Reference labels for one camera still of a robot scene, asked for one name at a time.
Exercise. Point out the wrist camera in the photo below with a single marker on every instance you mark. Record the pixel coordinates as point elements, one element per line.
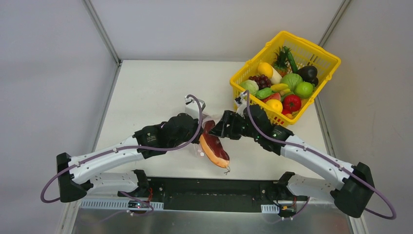
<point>192,108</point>
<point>241,103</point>

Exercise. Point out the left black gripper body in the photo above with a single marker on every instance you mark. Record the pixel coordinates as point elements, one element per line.
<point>196,129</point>

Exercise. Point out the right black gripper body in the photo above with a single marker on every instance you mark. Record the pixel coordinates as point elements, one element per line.
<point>230,123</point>

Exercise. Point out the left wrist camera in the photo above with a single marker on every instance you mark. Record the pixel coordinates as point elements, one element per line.
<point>192,108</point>

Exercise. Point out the green toy apple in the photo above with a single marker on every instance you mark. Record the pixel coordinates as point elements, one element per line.
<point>304,90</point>

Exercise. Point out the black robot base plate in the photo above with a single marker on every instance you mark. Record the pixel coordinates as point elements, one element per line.
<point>213,195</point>

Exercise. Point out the red toy tomato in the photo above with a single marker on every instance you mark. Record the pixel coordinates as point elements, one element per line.
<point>292,103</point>

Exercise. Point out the clear zip top bag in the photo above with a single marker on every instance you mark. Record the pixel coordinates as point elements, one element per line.
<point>199,148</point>

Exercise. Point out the toy banana bunch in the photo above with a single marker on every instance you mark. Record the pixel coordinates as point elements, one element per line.
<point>280,88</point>

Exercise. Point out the yellow toy lemon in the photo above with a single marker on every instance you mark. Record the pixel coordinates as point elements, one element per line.
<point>265,69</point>
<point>275,105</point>

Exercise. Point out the toy watermelon slice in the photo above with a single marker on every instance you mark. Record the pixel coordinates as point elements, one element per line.
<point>274,96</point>

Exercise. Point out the toy pineapple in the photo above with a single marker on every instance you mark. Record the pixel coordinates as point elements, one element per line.
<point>281,59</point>

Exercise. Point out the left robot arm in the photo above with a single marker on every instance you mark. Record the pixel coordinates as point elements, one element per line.
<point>84,174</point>

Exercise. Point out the toy purple grapes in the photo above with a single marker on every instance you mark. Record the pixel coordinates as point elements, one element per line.
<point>262,81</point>

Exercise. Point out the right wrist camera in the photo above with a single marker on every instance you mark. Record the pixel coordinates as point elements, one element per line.
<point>241,103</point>

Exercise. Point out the white toy radish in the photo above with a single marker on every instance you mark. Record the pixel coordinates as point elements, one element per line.
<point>276,77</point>

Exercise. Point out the small green toy vegetable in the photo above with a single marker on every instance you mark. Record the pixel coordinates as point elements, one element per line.
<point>263,93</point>

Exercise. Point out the toy steak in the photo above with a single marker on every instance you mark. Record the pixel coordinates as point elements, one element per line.
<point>213,148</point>

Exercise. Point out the toy eggplant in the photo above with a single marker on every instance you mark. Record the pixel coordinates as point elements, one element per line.
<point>309,74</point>

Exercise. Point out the toy cucumber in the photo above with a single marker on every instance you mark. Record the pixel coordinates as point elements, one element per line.
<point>290,59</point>

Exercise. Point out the yellow plastic basket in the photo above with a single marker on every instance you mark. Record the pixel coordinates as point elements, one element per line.
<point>305,53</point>

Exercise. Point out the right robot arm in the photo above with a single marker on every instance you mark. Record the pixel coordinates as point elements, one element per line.
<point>346,185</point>

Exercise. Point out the pale green toy cabbage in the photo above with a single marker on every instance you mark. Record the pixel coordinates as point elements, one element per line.
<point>251,86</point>

